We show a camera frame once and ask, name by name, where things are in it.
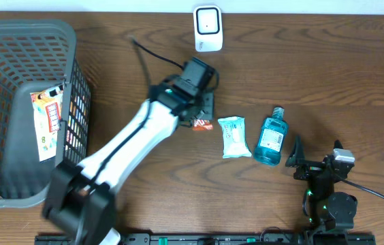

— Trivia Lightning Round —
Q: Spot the brown chocolate bar wrapper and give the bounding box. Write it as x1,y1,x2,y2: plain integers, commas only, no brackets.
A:
193,119,213,131

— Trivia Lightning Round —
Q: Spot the blue mouthwash bottle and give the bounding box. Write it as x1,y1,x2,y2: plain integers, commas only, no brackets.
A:
253,107,289,166

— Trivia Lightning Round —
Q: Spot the teal wet wipes pack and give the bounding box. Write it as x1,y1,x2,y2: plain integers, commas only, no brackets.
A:
218,116,252,159

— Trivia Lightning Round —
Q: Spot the white snack bag red label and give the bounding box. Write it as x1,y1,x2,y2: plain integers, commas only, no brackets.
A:
31,84,64,162

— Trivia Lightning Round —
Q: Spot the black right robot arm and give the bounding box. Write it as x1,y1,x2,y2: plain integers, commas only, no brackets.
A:
285,136,357,232

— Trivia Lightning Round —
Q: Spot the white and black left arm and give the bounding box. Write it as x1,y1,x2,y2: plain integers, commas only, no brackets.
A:
42,57,219,244

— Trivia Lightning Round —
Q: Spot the white barcode scanner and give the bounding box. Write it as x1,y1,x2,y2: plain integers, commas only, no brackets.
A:
193,5,223,52

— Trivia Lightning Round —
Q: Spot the grey plastic shopping basket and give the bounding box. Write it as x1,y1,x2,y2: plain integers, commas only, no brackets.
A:
0,20,91,208

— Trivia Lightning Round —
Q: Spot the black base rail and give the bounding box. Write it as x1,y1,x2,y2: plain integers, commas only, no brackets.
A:
35,232,377,245

